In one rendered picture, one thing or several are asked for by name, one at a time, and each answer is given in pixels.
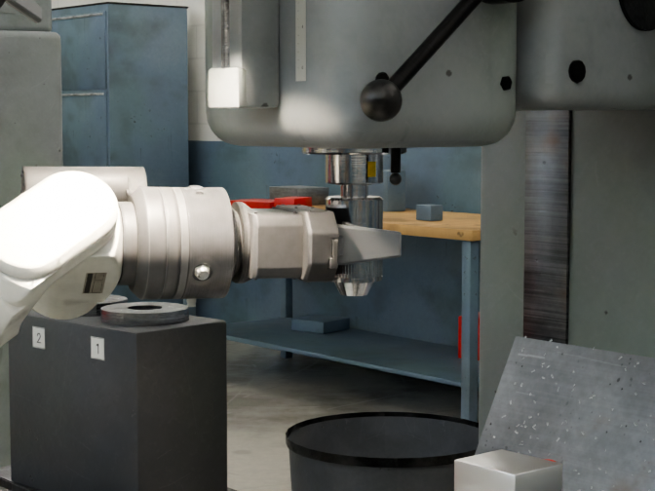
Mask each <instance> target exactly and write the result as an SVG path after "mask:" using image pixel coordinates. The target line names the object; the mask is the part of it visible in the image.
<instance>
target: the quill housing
mask: <svg viewBox="0 0 655 491"><path fill-rule="evenodd" d="M460 1H461V0H279V105H278V106H277V107H275V108H209V70H210V69H212V0H205V63H206V115H207V121H208V124H209V126H210V128H211V130H212V132H213V133H214V134H215V135H216V136H217V137H218V138H219V139H221V140H222V141H224V142H226V143H230V144H234V145H239V146H272V147H312V148H352V149H357V148H413V147H470V146H485V145H489V144H492V143H496V142H497V141H499V140H500V139H502V138H503V137H504V136H505V135H507V134H508V132H509V131H510V130H511V127H512V125H513V123H514V121H515V115H516V76H517V2H516V3H505V4H487V3H484V2H483V1H481V2H480V4H479V5H478V6H477V7H476V9H475V10H474V11H473V12H472V13H471V14H470V15H469V16H468V17H467V18H466V19H465V20H464V21H463V22H462V24H461V25H460V26H459V27H458V28H457V29H456V30H455V31H454V32H453V34H452V35H451V36H450V37H449V38H448V39H447V40H446V41H445V42H444V43H443V45H442V46H441V47H440V48H439V49H438V50H437V51H436V52H435V54H434V55H433V56H432V57H431V58H430V59H429V60H428V61H427V62H426V64H425V65H424V66H423V67H422V68H421V69H420V70H419V71H418V72H417V74H416V75H415V76H414V77H413V78H412V79H411V80H410V81H409V82H408V84H407V85H406V86H405V87H404V88H403V89H402V90H401V94H402V99H403V103H402V107H401V110H400V112H399V113H398V114H397V115H396V116H395V117H394V118H393V119H391V120H389V121H386V122H376V121H373V120H371V119H369V117H367V116H366V114H365V113H364V112H363V110H362V108H361V105H360V96H361V93H362V90H363V88H364V87H365V86H366V85H367V84H368V83H370V82H371V81H374V80H378V79H385V80H389V79H390V78H391V77H392V75H393V74H394V73H395V72H396V71H397V70H398V69H399V68H400V67H401V66H402V64H403V63H404V62H405V61H406V60H407V59H408V58H409V57H410V56H411V55H412V53H413V52H414V51H415V50H416V49H417V48H418V47H419V46H420V45H421V44H422V42H423V41H424V40H425V39H426V38H427V37H428V36H429V35H430V34H431V33H432V31H433V30H434V29H435V28H436V27H437V26H438V25H439V24H440V23H441V22H442V21H443V19H444V18H445V17H446V16H447V15H448V14H449V13H450V12H451V11H452V9H453V8H454V7H455V6H456V5H457V4H458V3H459V2H460Z"/></svg>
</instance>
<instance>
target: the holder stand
mask: <svg viewBox="0 0 655 491"><path fill-rule="evenodd" d="M9 388H10V437H11V480H12V482H15V483H18V484H22V485H25V486H28V487H31V488H35V489H38V490H41V491H227V371H226V321H224V320H218V319H211V318H204V317H197V316H190V315H189V307H187V305H183V304H178V303H168V302H131V303H128V298H127V297H125V296H121V295H112V294H110V295H109V296H108V297H107V298H106V299H105V300H104V301H103V302H97V303H96V305H95V306H94V307H93V308H92V309H91V310H90V311H89V312H88V313H87V314H85V315H83V316H81V317H78V318H74V319H70V320H57V319H52V318H49V317H45V316H43V315H41V314H39V313H38V312H36V311H35V310H34V309H31V311H30V312H29V313H28V314H27V316H26V317H25V318H24V320H23V321H22V323H21V325H20V328H19V333H18V335H16V336H15V337H13V338H12V339H11V340H9Z"/></svg>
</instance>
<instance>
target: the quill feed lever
mask: <svg viewBox="0 0 655 491"><path fill-rule="evenodd" d="M481 1H483V2H484V3H487V4H505V3H516V2H520V1H523V0H461V1H460V2H459V3H458V4H457V5H456V6H455V7H454V8H453V9H452V11H451V12H450V13H449V14H448V15H447V16H446V17H445V18H444V19H443V21H442V22H441V23H440V24H439V25H438V26H437V27H436V28H435V29H434V30H433V31H432V33H431V34H430V35H429V36H428V37H427V38H426V39H425V40H424V41H423V42H422V44H421V45H420V46H419V47H418V48H417V49H416V50H415V51H414V52H413V53H412V55H411V56H410V57H409V58H408V59H407V60H406V61H405V62H404V63H403V64H402V66H401V67H400V68H399V69H398V70H397V71H396V72H395V73H394V74H393V75H392V77H391V78H390V79H389V80H385V79H378V80H374V81H371V82H370V83H368V84H367V85H366V86H365V87H364V88H363V90H362V93H361V96H360V105H361V108H362V110H363V112H364V113H365V114H366V116H367V117H369V119H371V120H373V121H376V122H386V121H389V120H391V119H393V118H394V117H395V116H396V115H397V114H398V113H399V112H400V110H401V107H402V103H403V99H402V94H401V90H402V89H403V88H404V87H405V86H406V85H407V84H408V82H409V81H410V80H411V79H412V78H413V77H414V76H415V75H416V74H417V72H418V71H419V70H420V69H421V68H422V67H423V66H424V65H425V64H426V62H427V61H428V60H429V59H430V58H431V57H432V56H433V55H434V54H435V52H436V51H437V50H438V49H439V48H440V47H441V46H442V45H443V43H444V42H445V41H446V40H447V39H448V38H449V37H450V36H451V35H452V34H453V32H454V31H455V30H456V29H457V28H458V27H459V26H460V25H461V24H462V22H463V21H464V20H465V19H466V18H467V17H468V16H469V15H470V14H471V13H472V12H473V11H474V10H475V9H476V7H477V6H478V5H479V4H480V2H481Z"/></svg>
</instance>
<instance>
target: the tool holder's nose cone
mask: <svg viewBox="0 0 655 491"><path fill-rule="evenodd" d="M372 284H373V283H335V285H336V287H337V289H338V291H339V293H340V295H345V296H364V295H367V294H368V292H369V290H370V288H371V286H372Z"/></svg>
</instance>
